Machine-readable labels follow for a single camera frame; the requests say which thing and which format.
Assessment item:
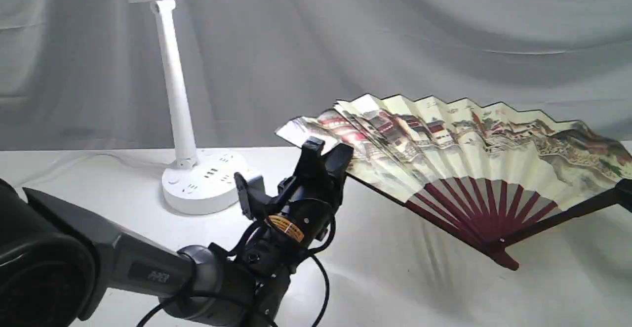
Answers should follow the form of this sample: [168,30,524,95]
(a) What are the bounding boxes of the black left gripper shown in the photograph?
[234,137,354,263]

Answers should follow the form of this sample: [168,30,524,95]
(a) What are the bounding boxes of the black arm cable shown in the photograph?
[136,208,336,327]

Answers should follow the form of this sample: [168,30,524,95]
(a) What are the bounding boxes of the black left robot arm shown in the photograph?
[1,136,354,327]

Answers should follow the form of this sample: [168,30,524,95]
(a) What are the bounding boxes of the painted paper folding fan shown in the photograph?
[275,94,632,271]

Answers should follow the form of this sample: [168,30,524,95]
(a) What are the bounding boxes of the white desk lamp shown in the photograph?
[128,0,266,216]

